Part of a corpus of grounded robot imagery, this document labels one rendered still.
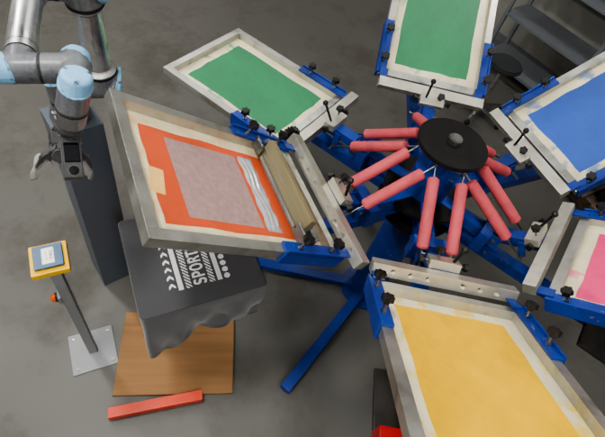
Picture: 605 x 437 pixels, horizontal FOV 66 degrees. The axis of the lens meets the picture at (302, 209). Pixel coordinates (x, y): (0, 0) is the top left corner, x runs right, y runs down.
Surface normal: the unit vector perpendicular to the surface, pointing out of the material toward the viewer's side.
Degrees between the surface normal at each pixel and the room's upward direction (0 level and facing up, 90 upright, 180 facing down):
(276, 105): 0
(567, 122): 32
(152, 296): 0
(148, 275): 0
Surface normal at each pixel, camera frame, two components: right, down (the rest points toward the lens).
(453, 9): 0.08, -0.09
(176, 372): 0.18, -0.59
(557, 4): -0.79, 0.39
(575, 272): -0.26, -0.81
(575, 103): -0.33, -0.40
